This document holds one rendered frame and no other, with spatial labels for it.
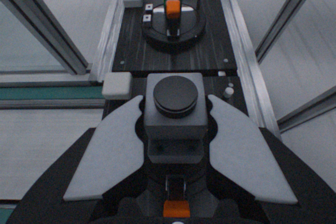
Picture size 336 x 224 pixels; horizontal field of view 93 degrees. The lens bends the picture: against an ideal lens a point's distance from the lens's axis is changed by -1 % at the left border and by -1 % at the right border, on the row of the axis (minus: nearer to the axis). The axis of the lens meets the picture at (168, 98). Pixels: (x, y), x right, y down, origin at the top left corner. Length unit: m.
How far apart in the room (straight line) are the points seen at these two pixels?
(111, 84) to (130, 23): 0.18
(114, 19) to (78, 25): 0.22
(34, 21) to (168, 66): 0.21
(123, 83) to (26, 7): 0.15
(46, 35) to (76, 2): 0.49
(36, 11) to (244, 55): 0.35
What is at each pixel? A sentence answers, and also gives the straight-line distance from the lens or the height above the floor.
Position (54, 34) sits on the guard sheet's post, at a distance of 0.30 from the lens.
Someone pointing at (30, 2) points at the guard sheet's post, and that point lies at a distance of 0.28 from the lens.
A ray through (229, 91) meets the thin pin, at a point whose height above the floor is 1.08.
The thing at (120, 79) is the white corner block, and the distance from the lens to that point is 0.29.
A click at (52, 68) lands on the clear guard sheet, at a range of 0.40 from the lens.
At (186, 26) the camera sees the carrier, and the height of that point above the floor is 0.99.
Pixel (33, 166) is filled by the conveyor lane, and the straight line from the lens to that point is 0.39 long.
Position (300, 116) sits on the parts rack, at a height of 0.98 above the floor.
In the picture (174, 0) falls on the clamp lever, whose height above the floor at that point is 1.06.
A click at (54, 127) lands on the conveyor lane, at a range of 0.39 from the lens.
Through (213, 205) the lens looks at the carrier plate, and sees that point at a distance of 0.25.
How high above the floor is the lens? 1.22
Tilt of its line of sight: 63 degrees down
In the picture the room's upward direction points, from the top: 4 degrees counter-clockwise
